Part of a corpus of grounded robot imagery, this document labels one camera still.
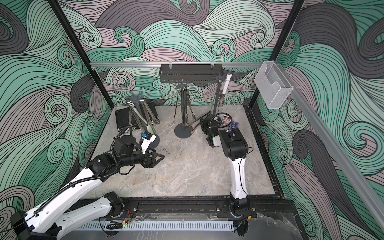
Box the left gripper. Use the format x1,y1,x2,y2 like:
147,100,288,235
118,147,164,168

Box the dark slim steel tongs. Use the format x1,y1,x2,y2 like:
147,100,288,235
186,88,197,121

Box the long steel tweezers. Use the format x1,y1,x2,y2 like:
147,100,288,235
210,91,217,115
173,90,180,123

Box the black locking tongs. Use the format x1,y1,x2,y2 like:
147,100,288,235
181,87,189,126

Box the slim silver tweezer tongs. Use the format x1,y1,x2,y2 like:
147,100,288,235
218,74,232,107

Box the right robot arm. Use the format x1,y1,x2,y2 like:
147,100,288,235
200,113,253,215

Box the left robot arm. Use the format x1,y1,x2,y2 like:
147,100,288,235
10,150,165,240

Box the right grey utensil stand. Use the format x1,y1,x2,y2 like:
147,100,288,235
213,75,225,115

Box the grey utensil stand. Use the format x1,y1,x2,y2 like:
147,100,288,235
127,93,160,149
174,83,193,139
213,75,225,115

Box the left grey utensil stand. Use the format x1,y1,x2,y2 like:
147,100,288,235
127,93,160,149

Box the middle grey utensil stand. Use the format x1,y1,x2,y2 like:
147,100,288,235
174,83,193,139

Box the blue playing card box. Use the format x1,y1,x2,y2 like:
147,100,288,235
229,122,239,130

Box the black aluminium case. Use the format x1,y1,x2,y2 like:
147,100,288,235
115,103,147,131

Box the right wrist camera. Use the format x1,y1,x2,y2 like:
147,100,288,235
207,135,222,148

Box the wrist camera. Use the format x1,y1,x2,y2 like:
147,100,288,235
113,132,159,158
207,135,222,148

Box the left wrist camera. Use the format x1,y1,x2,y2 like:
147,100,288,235
113,132,159,158

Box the aluminium wall rail back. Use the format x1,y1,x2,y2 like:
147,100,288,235
90,61,263,69

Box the aluminium wall rail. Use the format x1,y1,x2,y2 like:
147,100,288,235
90,61,263,69
278,64,384,230

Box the clear acrylic wall box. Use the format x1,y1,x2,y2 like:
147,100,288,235
255,61,293,110

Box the white slotted cable duct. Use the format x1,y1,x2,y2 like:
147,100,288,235
76,220,235,232

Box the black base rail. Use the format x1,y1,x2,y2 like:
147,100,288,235
122,195,296,220

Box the aluminium wall rail right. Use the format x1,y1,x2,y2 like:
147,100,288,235
278,64,384,230

